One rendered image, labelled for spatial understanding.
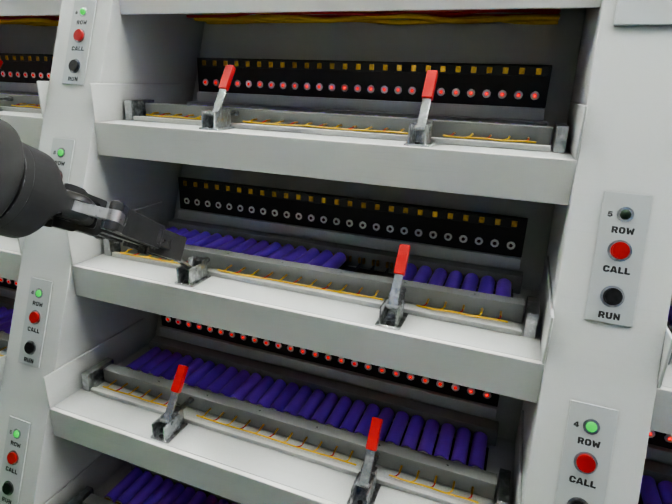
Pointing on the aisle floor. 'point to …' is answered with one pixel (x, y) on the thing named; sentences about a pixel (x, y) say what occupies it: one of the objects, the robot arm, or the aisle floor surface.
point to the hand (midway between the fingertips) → (156, 241)
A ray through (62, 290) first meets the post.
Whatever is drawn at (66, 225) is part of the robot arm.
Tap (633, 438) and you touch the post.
